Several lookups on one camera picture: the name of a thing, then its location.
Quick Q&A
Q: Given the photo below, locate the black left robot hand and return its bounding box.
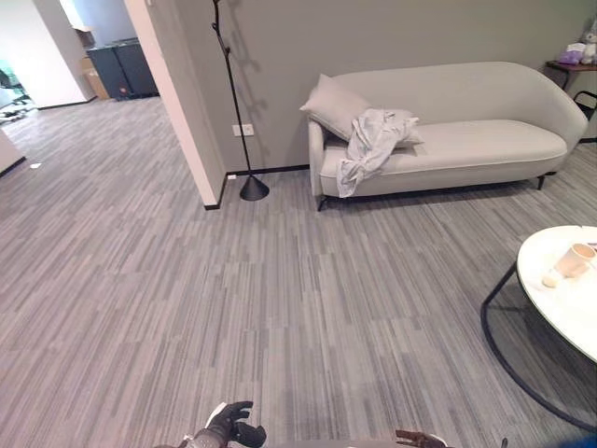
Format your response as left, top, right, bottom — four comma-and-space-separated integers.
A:
204, 400, 268, 447

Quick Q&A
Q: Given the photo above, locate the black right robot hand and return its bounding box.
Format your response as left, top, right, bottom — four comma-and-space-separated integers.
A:
395, 428, 448, 448

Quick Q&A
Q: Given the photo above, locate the light grey sofa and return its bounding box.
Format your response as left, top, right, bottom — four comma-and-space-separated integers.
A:
307, 61, 590, 212

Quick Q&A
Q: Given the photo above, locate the black coat rack stand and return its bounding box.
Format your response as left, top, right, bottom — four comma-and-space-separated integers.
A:
209, 0, 271, 203

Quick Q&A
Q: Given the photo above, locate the round white coffee table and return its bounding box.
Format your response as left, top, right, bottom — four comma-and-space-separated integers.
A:
479, 225, 597, 433

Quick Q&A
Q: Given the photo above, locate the beige paper cup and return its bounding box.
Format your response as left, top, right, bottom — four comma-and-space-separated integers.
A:
553, 242, 597, 279

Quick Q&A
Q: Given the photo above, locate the white crumpled garment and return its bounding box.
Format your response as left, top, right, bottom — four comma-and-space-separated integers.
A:
336, 107, 421, 199

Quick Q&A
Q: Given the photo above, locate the light grey cushion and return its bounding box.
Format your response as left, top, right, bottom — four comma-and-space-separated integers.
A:
298, 73, 425, 149

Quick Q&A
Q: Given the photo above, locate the dark grey cabinet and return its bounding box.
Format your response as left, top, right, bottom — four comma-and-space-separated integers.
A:
86, 37, 160, 101

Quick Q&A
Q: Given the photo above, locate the brown cardboard box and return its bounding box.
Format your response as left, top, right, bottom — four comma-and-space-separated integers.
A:
79, 56, 111, 101

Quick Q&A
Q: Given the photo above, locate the dark wooden side table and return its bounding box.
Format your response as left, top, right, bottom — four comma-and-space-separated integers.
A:
544, 59, 597, 92

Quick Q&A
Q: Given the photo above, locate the purple tissue pack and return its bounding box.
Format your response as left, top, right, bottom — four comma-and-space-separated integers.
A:
557, 42, 588, 66

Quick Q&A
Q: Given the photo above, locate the grey plush toy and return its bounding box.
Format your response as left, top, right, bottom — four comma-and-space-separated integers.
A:
578, 17, 597, 64

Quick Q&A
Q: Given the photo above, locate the black chair frame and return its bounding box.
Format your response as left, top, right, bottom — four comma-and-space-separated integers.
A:
572, 90, 597, 113

